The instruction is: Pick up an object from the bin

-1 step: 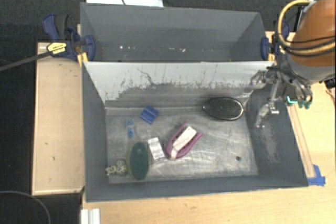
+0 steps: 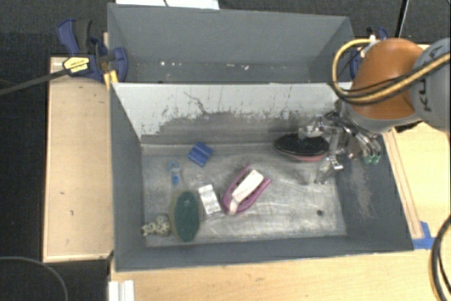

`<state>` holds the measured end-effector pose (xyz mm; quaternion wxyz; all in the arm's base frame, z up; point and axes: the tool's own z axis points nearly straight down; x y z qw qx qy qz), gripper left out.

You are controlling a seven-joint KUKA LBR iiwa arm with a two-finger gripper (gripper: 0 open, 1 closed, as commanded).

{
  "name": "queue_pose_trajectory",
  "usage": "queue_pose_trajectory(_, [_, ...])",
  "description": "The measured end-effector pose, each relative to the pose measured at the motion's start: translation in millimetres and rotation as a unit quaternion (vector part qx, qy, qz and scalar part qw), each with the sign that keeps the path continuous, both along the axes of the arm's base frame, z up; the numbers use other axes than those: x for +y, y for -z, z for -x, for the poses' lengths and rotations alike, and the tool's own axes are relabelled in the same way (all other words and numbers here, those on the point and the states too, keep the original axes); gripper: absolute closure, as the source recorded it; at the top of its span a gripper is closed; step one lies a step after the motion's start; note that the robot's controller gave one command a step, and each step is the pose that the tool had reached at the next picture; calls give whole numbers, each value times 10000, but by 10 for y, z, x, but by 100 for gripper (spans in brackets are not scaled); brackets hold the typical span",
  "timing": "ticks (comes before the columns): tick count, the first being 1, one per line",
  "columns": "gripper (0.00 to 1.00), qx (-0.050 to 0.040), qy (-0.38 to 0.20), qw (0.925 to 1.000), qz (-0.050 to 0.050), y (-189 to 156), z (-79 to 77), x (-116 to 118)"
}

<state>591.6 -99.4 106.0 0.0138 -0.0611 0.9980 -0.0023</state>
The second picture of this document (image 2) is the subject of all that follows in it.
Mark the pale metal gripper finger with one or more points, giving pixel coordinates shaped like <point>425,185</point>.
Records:
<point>311,131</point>
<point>329,169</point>

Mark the black and red oval brush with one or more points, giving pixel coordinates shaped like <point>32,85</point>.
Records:
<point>299,147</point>

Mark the white flat packet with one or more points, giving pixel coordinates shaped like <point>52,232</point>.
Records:
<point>248,187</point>

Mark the blue ridged block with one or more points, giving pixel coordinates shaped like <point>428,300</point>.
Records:
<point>200,153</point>

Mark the grey metal bin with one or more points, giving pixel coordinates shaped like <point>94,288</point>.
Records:
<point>225,46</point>

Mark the clear and blue plastic piece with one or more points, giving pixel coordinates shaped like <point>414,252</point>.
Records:
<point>174,172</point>

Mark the green oval sponge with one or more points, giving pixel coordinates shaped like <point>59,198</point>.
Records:
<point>186,216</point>

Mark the cluster of small white rings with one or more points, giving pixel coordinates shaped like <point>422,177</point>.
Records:
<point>155,226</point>

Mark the pale wood board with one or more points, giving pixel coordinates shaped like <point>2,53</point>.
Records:
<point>79,165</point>

